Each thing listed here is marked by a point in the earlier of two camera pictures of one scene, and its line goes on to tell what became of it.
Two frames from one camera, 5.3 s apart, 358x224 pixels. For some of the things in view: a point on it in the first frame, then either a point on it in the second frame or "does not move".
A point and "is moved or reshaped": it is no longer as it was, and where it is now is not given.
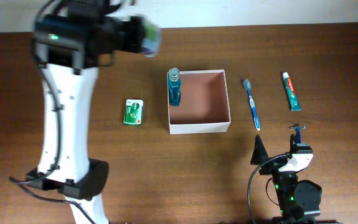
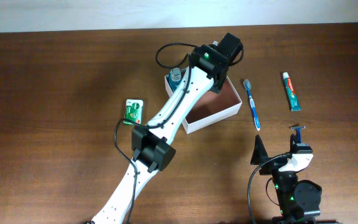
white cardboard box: (204, 103) is moved or reshaped
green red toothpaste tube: (294, 101) does not move
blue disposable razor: (298, 132) does not move
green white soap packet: (134, 111) does not move
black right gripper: (259, 154) does not move
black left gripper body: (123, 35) → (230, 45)
